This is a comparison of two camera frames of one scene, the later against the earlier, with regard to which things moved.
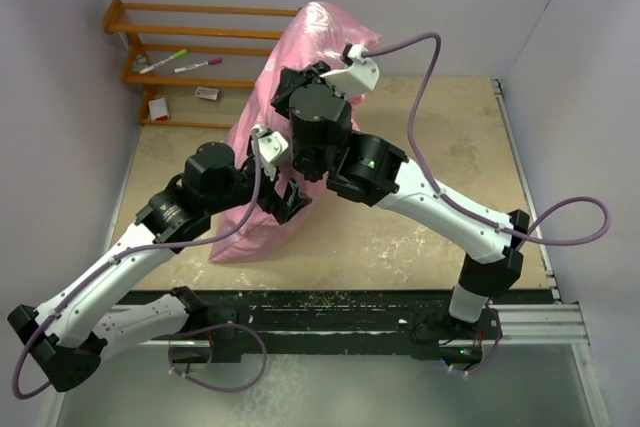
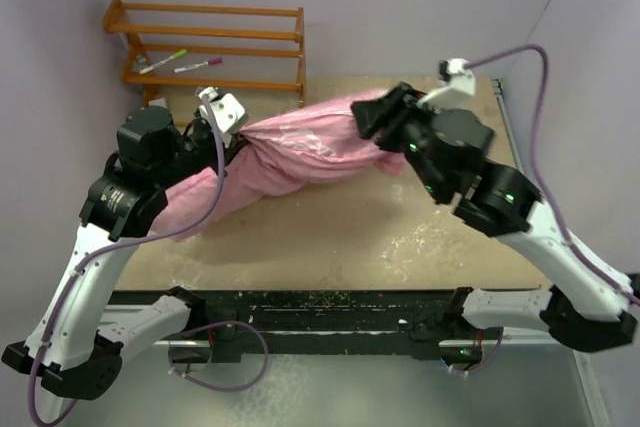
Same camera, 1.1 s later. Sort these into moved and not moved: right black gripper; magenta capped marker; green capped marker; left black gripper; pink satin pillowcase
Moved: right black gripper; left black gripper; pink satin pillowcase
Not moved: green capped marker; magenta capped marker
